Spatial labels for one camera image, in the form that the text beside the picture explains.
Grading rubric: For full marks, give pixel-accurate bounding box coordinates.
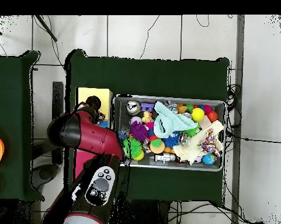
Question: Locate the large colourful patterned cloth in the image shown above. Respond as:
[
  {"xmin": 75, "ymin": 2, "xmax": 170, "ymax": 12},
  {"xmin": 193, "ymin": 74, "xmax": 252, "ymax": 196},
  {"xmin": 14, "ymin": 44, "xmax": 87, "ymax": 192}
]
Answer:
[{"xmin": 197, "ymin": 128, "xmax": 221, "ymax": 158}]

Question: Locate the silver mesh bin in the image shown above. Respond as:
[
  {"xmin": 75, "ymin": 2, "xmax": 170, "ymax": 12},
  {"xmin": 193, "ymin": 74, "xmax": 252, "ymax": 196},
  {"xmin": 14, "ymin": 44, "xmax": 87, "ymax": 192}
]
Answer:
[{"xmin": 110, "ymin": 93, "xmax": 227, "ymax": 172}]

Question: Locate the wooden three-hole box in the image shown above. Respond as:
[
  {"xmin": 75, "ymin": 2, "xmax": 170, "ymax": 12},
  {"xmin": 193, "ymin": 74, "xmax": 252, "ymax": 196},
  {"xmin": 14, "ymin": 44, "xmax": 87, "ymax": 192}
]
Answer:
[{"xmin": 73, "ymin": 87, "xmax": 113, "ymax": 183}]

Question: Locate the white baseball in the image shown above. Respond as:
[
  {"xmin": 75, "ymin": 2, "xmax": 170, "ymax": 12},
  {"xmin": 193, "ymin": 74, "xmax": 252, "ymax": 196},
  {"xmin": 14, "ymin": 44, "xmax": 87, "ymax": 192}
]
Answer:
[{"xmin": 130, "ymin": 115, "xmax": 143, "ymax": 125}]

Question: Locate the purple spiky toy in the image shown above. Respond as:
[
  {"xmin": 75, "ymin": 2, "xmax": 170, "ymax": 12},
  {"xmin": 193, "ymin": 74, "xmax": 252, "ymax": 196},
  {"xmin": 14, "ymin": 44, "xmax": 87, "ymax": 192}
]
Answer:
[{"xmin": 130, "ymin": 121, "xmax": 150, "ymax": 142}]

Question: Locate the yellow plush duck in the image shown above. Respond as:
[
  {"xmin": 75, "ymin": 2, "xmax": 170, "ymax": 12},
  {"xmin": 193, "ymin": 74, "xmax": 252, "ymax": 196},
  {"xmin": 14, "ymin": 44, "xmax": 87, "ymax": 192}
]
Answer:
[{"xmin": 141, "ymin": 110, "xmax": 153, "ymax": 124}]

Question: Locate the green spiky ball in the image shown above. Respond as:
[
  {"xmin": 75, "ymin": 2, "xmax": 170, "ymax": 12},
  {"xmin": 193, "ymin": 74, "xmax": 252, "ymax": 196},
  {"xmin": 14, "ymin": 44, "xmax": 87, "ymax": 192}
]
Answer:
[{"xmin": 123, "ymin": 137, "xmax": 143, "ymax": 159}]

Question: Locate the mint knitted cloth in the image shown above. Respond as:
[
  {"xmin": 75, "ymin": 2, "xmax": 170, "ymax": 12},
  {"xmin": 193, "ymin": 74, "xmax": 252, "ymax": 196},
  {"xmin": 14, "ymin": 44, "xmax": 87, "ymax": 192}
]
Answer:
[{"xmin": 153, "ymin": 100, "xmax": 198, "ymax": 139}]

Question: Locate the dark green table cloth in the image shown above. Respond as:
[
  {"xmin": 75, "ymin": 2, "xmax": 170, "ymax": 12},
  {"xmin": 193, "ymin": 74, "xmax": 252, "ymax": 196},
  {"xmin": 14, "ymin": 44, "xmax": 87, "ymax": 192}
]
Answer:
[{"xmin": 65, "ymin": 48, "xmax": 230, "ymax": 207}]

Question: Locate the cream knitted cloth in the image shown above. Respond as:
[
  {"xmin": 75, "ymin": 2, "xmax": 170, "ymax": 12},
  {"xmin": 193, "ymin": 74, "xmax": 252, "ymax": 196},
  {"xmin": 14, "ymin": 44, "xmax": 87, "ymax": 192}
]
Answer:
[{"xmin": 172, "ymin": 120, "xmax": 225, "ymax": 165}]

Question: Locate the yellow ball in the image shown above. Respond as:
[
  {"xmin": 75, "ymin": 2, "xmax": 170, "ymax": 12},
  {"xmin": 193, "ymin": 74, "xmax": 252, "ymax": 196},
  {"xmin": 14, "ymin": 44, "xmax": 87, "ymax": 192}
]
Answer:
[{"xmin": 190, "ymin": 107, "xmax": 206, "ymax": 122}]

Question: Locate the black panel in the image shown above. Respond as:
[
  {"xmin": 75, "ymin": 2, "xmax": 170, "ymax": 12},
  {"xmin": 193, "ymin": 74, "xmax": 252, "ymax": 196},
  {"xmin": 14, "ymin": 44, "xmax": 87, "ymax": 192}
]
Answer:
[{"xmin": 51, "ymin": 81, "xmax": 64, "ymax": 165}]

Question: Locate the grey stand base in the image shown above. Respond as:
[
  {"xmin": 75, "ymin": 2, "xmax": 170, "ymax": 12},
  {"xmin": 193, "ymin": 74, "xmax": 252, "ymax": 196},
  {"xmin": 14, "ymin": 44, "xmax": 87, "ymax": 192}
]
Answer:
[{"xmin": 31, "ymin": 163, "xmax": 60, "ymax": 190}]

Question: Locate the dark green side-table cloth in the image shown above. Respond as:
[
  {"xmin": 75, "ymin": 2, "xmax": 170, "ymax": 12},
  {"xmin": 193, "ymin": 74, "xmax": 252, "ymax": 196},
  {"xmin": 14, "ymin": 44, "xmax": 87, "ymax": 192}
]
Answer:
[{"xmin": 0, "ymin": 50, "xmax": 45, "ymax": 202}]

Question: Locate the long black rod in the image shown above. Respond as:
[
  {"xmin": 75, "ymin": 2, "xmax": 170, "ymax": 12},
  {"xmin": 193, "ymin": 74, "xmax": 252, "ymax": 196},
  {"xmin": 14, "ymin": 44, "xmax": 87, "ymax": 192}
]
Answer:
[{"xmin": 34, "ymin": 15, "xmax": 58, "ymax": 43}]

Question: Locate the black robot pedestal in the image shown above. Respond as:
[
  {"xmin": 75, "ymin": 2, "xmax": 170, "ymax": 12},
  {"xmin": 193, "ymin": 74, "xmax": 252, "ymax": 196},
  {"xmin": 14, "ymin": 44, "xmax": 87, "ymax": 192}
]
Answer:
[{"xmin": 109, "ymin": 199, "xmax": 171, "ymax": 224}]

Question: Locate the thin black floor cable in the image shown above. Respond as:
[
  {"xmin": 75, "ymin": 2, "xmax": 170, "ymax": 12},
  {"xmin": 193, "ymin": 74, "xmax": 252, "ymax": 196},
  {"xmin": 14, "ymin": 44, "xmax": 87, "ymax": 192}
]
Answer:
[{"xmin": 139, "ymin": 15, "xmax": 161, "ymax": 60}]

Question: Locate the black floor cable bundle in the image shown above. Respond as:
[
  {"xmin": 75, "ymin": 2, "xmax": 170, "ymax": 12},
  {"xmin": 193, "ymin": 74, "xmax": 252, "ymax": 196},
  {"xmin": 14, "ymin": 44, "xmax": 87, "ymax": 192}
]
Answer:
[{"xmin": 226, "ymin": 83, "xmax": 243, "ymax": 113}]

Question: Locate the grey floor cable cover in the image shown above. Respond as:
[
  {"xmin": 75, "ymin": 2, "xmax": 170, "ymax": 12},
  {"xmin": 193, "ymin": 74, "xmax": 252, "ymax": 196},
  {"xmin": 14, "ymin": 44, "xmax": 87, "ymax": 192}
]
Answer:
[{"xmin": 231, "ymin": 15, "xmax": 245, "ymax": 224}]

